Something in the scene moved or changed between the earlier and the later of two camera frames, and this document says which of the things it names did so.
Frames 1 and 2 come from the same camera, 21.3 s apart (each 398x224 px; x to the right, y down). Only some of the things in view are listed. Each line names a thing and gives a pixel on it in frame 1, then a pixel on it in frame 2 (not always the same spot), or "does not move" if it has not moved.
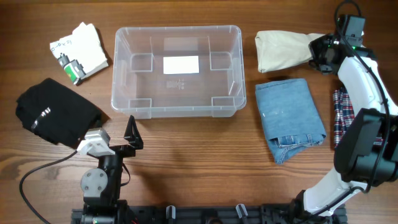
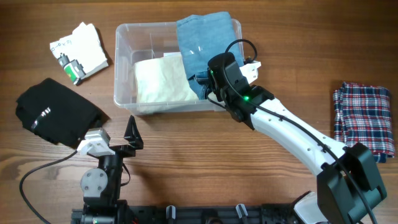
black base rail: (239, 214) does not move
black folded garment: (56, 113) does not move
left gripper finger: (132, 134) does not move
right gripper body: (319, 48) → (220, 91)
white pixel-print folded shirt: (80, 53) does not move
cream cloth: (277, 49) → (163, 80)
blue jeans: (290, 116) → (203, 35)
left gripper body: (128, 150) does not move
